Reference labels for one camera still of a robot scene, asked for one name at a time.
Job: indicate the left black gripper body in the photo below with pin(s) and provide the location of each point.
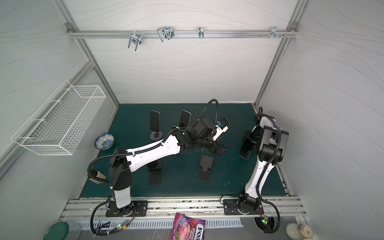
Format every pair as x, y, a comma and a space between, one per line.
212, 144

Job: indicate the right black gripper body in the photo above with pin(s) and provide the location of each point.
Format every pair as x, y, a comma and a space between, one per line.
249, 141

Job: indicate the teal phone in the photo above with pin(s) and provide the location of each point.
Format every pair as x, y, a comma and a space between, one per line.
246, 149

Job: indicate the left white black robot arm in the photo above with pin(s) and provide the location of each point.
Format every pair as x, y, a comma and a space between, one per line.
203, 134

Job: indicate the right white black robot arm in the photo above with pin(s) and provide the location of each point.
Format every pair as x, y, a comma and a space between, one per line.
269, 142

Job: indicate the front right folding stand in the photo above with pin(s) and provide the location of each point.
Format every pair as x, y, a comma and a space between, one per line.
205, 168

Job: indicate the folding stand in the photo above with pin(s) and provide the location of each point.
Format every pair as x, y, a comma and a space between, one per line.
155, 177
205, 168

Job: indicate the back right tilted phone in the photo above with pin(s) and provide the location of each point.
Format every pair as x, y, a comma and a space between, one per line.
224, 122

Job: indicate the back centre phone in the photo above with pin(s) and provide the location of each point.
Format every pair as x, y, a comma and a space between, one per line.
184, 119

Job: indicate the back left round stand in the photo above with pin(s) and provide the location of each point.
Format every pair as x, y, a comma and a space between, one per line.
156, 136

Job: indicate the front left folding stand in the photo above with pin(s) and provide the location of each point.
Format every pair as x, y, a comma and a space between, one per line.
155, 177

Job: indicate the back left phone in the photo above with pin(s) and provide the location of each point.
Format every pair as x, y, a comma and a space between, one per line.
154, 121

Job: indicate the pink snack bag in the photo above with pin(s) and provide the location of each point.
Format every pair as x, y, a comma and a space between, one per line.
186, 228

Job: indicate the blue white ceramic bowl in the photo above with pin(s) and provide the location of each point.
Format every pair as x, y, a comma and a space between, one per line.
104, 141

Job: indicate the centre metal U-bolt clamp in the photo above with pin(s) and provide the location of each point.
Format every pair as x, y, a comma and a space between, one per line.
165, 33

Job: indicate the metal u-bolt clamp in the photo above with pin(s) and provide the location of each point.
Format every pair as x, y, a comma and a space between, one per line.
135, 40
165, 33

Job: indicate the left metal U-bolt clamp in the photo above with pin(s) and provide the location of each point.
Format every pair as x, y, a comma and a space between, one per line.
135, 40

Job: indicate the white vent grille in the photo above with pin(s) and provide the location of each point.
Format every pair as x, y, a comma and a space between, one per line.
151, 224

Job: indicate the aluminium cross bar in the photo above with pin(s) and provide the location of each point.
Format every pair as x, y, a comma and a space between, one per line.
179, 34

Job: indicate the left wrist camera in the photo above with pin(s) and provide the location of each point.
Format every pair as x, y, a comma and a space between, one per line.
219, 131

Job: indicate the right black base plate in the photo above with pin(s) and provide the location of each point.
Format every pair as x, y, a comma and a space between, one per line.
231, 207

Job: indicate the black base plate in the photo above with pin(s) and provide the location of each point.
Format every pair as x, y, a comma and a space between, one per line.
231, 207
137, 208

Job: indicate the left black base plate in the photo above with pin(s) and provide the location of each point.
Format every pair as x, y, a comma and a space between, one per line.
137, 208

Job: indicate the right metal bolt bracket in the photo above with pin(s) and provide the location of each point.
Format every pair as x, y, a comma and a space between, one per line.
273, 34

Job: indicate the small metal bracket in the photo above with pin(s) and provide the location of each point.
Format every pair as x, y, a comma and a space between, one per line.
201, 32

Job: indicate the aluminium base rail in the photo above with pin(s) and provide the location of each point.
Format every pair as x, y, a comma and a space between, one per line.
197, 207

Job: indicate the white wire basket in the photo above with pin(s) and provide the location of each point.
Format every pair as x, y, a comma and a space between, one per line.
57, 127

